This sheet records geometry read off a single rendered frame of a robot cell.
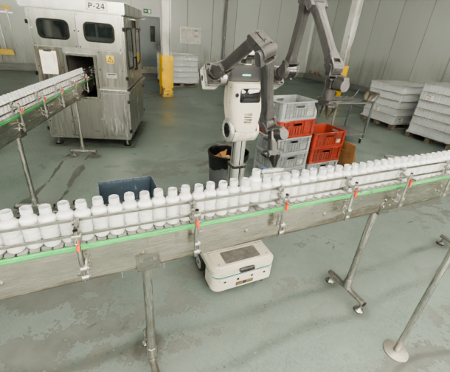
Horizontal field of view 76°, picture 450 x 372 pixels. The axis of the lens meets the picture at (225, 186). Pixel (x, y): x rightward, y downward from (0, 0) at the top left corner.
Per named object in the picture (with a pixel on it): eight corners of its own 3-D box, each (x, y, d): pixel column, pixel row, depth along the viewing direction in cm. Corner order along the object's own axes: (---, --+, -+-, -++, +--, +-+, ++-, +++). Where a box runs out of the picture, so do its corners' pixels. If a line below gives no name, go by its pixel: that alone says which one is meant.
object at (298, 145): (274, 157, 359) (277, 140, 349) (254, 146, 389) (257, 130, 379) (309, 151, 389) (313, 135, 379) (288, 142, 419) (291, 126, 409)
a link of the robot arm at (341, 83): (339, 63, 148) (326, 63, 145) (357, 66, 139) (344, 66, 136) (333, 88, 154) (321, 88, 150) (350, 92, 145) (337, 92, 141)
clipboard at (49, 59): (43, 73, 408) (37, 48, 393) (60, 74, 412) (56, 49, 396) (41, 74, 405) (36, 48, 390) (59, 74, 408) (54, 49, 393)
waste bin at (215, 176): (213, 215, 316) (217, 161, 286) (199, 195, 351) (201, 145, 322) (250, 208, 334) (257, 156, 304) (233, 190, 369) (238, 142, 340)
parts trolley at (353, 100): (325, 147, 546) (338, 94, 500) (307, 138, 589) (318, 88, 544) (365, 144, 587) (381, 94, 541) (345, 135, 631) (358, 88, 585)
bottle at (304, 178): (305, 201, 154) (312, 173, 146) (294, 201, 154) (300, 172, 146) (304, 196, 159) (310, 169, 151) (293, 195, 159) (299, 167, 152)
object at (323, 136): (311, 149, 396) (315, 133, 386) (293, 139, 428) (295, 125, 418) (343, 145, 423) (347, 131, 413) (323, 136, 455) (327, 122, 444)
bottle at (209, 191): (217, 212, 138) (220, 182, 130) (210, 218, 133) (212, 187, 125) (206, 209, 140) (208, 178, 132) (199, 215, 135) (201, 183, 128)
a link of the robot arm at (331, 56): (319, 2, 156) (302, 0, 152) (326, -7, 151) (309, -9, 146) (339, 76, 150) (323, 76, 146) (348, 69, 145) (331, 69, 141)
